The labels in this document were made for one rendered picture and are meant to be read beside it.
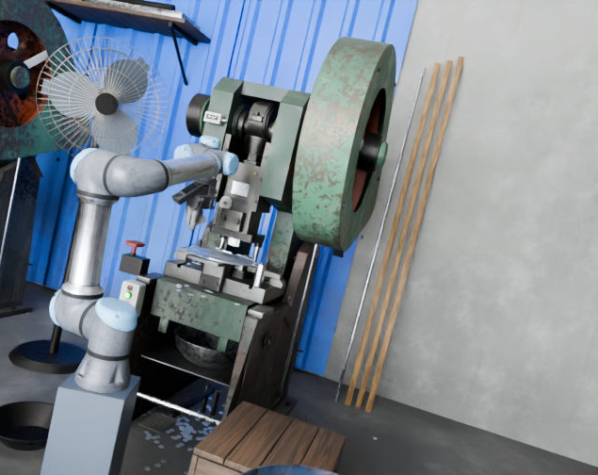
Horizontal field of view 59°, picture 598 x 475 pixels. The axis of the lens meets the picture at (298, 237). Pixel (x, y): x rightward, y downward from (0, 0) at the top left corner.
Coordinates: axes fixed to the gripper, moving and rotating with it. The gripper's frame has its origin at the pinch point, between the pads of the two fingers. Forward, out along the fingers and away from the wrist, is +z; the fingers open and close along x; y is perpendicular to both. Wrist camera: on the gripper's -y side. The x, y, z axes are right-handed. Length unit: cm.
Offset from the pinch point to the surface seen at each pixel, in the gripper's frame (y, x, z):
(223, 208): 17.9, 4.7, -4.7
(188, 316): -0.8, -10.5, 33.4
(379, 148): 58, -32, -44
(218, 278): 10.7, -10.0, 18.7
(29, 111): -13, 141, -5
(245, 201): 25.0, 0.8, -9.3
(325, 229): 30, -40, -15
